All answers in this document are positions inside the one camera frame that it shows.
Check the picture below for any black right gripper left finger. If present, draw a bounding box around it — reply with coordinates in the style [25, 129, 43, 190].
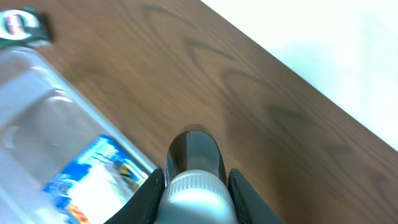
[105, 167, 165, 224]

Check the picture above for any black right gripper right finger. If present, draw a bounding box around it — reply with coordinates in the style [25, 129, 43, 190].
[228, 169, 285, 224]

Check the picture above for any dark syrup bottle white cap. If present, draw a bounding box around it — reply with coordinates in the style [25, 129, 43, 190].
[155, 130, 238, 224]

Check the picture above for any blue fever patch box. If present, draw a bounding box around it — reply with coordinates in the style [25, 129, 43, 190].
[43, 135, 149, 223]

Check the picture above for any dark green round-logo box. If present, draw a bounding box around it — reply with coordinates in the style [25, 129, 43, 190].
[1, 7, 53, 49]

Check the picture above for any clear plastic container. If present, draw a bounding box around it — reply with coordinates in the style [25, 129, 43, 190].
[1, 47, 155, 223]

